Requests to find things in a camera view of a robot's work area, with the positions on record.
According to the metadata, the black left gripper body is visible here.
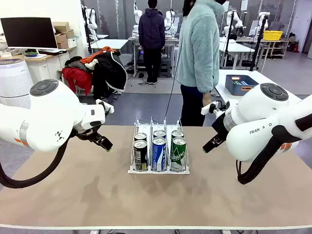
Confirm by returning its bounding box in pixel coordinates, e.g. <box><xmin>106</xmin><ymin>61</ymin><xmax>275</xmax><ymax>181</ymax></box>
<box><xmin>71</xmin><ymin>122</ymin><xmax>103</xmax><ymax>143</ymax></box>

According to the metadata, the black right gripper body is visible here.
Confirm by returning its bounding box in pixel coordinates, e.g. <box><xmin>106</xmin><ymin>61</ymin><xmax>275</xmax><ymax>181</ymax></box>
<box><xmin>211</xmin><ymin>114</ymin><xmax>231</xmax><ymax>146</ymax></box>

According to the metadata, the blue plastic bin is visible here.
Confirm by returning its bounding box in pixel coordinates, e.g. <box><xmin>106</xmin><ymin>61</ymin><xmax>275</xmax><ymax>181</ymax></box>
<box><xmin>225</xmin><ymin>74</ymin><xmax>260</xmax><ymax>97</ymax></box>

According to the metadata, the clear plastic can dispenser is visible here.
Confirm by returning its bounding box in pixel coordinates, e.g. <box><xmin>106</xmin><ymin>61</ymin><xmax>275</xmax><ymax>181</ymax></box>
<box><xmin>127</xmin><ymin>116</ymin><xmax>191</xmax><ymax>175</ymax></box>

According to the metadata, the red garment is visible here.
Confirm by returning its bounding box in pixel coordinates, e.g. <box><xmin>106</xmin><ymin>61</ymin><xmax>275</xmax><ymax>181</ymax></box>
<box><xmin>61</xmin><ymin>67</ymin><xmax>94</xmax><ymax>96</ymax></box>

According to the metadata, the black jacket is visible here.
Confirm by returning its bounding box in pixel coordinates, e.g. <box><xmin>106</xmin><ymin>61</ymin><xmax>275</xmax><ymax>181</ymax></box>
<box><xmin>92</xmin><ymin>51</ymin><xmax>128</xmax><ymax>100</ymax></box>

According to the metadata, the white plush item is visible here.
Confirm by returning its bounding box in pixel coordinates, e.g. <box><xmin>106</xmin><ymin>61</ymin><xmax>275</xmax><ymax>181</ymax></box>
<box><xmin>84</xmin><ymin>59</ymin><xmax>99</xmax><ymax>71</ymax></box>

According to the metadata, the large white table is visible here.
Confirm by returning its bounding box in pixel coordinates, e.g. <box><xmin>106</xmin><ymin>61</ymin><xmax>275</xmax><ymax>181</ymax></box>
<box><xmin>214</xmin><ymin>69</ymin><xmax>304</xmax><ymax>115</ymax></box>

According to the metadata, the dark grey garment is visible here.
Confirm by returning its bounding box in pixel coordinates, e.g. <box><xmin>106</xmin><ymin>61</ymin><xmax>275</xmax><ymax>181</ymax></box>
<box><xmin>64</xmin><ymin>56</ymin><xmax>85</xmax><ymax>70</ymax></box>

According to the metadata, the dark plastic stool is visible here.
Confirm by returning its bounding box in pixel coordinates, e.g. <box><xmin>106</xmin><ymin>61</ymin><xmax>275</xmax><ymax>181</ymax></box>
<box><xmin>159</xmin><ymin>58</ymin><xmax>172</xmax><ymax>78</ymax></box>

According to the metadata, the white lab table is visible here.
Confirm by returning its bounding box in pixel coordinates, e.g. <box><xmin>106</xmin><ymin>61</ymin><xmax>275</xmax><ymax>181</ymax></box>
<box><xmin>128</xmin><ymin>36</ymin><xmax>180</xmax><ymax>78</ymax></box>
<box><xmin>90</xmin><ymin>38</ymin><xmax>129</xmax><ymax>53</ymax></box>
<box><xmin>218</xmin><ymin>41</ymin><xmax>255</xmax><ymax>70</ymax></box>

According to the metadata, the person in teal fleece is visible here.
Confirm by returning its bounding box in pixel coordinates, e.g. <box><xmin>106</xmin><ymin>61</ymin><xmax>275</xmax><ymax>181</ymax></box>
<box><xmin>175</xmin><ymin>0</ymin><xmax>226</xmax><ymax>127</ymax></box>

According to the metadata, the white perforated air purifier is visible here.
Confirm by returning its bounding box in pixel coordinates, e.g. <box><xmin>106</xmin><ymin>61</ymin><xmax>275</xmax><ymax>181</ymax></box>
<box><xmin>0</xmin><ymin>58</ymin><xmax>34</xmax><ymax>110</ymax></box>

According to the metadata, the black tripod pole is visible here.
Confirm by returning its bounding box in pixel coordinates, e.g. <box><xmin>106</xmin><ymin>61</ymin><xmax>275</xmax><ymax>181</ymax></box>
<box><xmin>223</xmin><ymin>11</ymin><xmax>236</xmax><ymax>61</ymax></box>
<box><xmin>249</xmin><ymin>15</ymin><xmax>269</xmax><ymax>72</ymax></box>

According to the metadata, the wooden shelf table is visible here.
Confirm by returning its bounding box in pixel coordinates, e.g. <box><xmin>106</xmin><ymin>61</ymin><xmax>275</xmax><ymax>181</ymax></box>
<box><xmin>260</xmin><ymin>39</ymin><xmax>290</xmax><ymax>59</ymax></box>

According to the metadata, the yellow plastic crate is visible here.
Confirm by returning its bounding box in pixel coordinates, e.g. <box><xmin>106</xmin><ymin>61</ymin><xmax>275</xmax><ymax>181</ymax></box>
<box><xmin>263</xmin><ymin>30</ymin><xmax>284</xmax><ymax>41</ymax></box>

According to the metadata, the black computer monitor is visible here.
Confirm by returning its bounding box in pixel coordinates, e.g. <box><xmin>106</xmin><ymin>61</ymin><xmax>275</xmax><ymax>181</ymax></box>
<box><xmin>0</xmin><ymin>17</ymin><xmax>59</xmax><ymax>49</ymax></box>

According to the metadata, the person in dark hoodie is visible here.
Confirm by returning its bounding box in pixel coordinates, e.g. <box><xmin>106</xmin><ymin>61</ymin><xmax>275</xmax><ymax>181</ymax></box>
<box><xmin>138</xmin><ymin>0</ymin><xmax>166</xmax><ymax>85</ymax></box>

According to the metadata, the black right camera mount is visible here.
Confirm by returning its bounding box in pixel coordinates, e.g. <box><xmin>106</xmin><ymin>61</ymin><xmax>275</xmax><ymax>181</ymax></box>
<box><xmin>209</xmin><ymin>101</ymin><xmax>231</xmax><ymax>118</ymax></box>

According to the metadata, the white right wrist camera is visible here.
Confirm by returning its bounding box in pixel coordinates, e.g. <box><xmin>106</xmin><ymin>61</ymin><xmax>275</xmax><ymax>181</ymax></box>
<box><xmin>201</xmin><ymin>101</ymin><xmax>218</xmax><ymax>115</ymax></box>

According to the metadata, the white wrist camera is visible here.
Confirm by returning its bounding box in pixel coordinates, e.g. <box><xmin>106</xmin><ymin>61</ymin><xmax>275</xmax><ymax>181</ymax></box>
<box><xmin>201</xmin><ymin>101</ymin><xmax>218</xmax><ymax>115</ymax></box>
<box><xmin>95</xmin><ymin>98</ymin><xmax>115</xmax><ymax>114</ymax></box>

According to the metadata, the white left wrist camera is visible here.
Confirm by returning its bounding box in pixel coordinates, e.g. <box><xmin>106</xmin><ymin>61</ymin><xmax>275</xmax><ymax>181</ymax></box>
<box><xmin>95</xmin><ymin>98</ymin><xmax>115</xmax><ymax>114</ymax></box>

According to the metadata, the right arm black cable sleeve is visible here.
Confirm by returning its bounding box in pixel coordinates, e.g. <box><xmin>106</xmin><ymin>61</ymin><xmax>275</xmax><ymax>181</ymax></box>
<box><xmin>235</xmin><ymin>114</ymin><xmax>312</xmax><ymax>185</ymax></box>

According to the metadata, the arm black cable sleeve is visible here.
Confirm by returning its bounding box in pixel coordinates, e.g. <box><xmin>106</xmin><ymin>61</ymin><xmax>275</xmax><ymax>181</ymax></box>
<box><xmin>235</xmin><ymin>114</ymin><xmax>312</xmax><ymax>185</ymax></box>
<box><xmin>0</xmin><ymin>133</ymin><xmax>74</xmax><ymax>189</ymax></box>

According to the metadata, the left arm black cable sleeve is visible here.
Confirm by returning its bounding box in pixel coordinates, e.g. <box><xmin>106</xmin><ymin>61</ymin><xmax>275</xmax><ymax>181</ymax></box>
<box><xmin>0</xmin><ymin>133</ymin><xmax>74</xmax><ymax>189</ymax></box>

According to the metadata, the thin black hanging cable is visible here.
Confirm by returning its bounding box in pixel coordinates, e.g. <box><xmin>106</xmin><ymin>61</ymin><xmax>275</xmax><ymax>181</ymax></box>
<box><xmin>164</xmin><ymin>36</ymin><xmax>184</xmax><ymax>117</ymax></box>

